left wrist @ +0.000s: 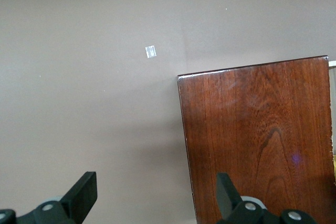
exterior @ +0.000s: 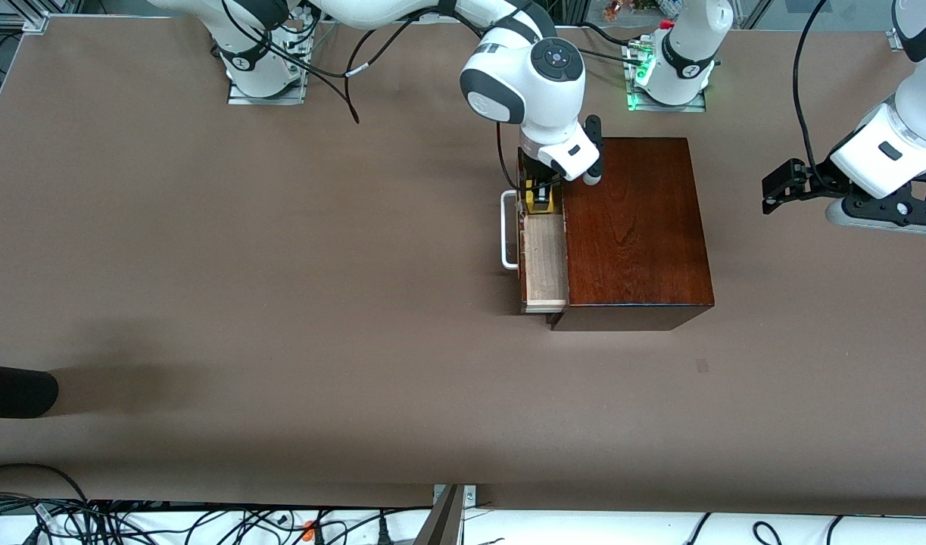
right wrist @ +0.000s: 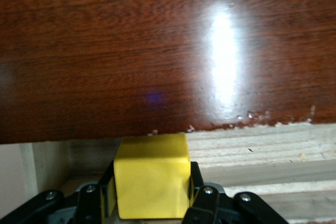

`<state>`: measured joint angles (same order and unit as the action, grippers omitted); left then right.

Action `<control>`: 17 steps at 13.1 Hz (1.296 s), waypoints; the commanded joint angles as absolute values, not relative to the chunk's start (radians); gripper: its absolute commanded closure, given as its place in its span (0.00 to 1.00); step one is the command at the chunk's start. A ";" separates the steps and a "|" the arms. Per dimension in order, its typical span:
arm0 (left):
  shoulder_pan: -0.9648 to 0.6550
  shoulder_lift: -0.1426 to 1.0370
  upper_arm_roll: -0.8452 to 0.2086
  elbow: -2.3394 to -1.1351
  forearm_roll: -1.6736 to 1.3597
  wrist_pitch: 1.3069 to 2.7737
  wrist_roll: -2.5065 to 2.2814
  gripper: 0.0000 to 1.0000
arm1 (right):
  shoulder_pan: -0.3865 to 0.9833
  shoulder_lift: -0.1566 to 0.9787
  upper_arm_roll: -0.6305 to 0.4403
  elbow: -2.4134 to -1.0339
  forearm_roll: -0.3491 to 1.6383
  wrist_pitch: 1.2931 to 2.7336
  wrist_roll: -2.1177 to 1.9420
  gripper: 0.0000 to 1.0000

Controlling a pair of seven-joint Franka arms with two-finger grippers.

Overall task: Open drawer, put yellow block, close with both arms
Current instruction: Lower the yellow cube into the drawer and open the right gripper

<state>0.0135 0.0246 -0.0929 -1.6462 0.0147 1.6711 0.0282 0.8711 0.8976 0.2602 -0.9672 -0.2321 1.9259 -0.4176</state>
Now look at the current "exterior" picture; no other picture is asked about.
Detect wooden drawer with white handle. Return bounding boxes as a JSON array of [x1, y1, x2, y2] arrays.
[[500, 148, 570, 315]]

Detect dark brown wooden cabinet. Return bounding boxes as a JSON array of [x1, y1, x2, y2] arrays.
[[550, 137, 716, 332]]

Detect colourful small items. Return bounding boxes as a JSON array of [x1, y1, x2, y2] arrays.
[[603, 0, 679, 20]]

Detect white board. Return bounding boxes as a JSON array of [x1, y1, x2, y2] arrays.
[[0, 507, 926, 545]]

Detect black ribbed cylinder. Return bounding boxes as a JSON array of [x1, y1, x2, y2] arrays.
[[0, 363, 59, 419]]

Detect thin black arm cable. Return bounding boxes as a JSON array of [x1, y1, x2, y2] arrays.
[[495, 123, 525, 192]]

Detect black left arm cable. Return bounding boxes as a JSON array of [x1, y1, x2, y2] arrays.
[[792, 0, 831, 172]]

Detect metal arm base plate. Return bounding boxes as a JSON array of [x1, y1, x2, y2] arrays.
[[626, 42, 707, 113], [227, 45, 309, 106]]

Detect black cable with metal plug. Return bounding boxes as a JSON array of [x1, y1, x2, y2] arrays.
[[344, 11, 463, 125]]

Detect black looping arm cable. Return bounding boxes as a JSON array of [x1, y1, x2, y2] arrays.
[[219, 0, 350, 81]]

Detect aluminium bracket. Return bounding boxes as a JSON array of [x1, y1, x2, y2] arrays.
[[413, 484, 479, 545]]

